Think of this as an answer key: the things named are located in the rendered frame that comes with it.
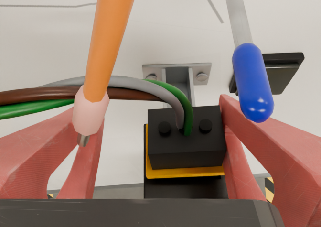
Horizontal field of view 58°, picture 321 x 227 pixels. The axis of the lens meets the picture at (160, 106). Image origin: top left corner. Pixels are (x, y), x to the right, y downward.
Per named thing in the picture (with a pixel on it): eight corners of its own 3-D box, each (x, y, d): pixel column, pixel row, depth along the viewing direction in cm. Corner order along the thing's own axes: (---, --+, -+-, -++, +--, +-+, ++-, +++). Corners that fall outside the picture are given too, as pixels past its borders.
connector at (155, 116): (156, 151, 16) (157, 187, 15) (146, 106, 12) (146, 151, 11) (211, 148, 16) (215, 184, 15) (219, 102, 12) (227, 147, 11)
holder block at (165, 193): (148, 157, 20) (149, 218, 18) (143, 123, 15) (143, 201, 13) (208, 155, 20) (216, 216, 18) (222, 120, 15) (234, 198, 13)
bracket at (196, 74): (144, 84, 21) (144, 149, 19) (141, 64, 19) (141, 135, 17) (207, 82, 21) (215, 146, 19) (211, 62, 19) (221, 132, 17)
